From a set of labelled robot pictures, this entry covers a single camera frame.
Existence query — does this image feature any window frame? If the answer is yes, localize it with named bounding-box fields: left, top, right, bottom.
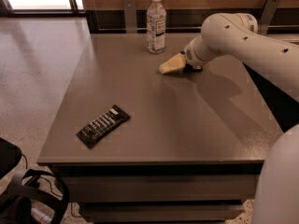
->
left=0, top=0, right=84, bottom=16

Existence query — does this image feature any black chair seat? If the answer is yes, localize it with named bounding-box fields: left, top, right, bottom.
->
left=0, top=138, right=21, bottom=179

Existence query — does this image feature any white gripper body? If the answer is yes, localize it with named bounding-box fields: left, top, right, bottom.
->
left=184, top=35, right=221, bottom=68

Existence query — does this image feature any metal wall bracket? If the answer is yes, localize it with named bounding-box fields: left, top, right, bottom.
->
left=123, top=0, right=137, bottom=34
left=258, top=0, right=280, bottom=35

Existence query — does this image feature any black rxbar chocolate wrapper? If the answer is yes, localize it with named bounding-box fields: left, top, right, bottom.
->
left=76, top=105, right=131, bottom=148

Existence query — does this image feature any clear plastic water bottle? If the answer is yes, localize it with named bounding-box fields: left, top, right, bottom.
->
left=147, top=0, right=166, bottom=54

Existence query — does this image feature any right metal wall bracket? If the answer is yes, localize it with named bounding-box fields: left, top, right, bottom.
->
left=258, top=0, right=280, bottom=35

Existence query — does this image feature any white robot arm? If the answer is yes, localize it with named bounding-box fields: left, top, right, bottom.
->
left=159, top=13, right=299, bottom=224

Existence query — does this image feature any blue rxbar blueberry wrapper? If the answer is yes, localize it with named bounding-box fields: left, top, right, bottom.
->
left=183, top=64, right=203, bottom=73

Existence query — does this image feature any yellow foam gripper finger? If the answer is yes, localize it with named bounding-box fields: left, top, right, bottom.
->
left=159, top=53, right=186, bottom=75

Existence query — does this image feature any grey drawer cabinet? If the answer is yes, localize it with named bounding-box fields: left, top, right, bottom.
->
left=38, top=34, right=298, bottom=224

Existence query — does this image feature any left metal wall bracket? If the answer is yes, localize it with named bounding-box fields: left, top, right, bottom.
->
left=123, top=0, right=137, bottom=34

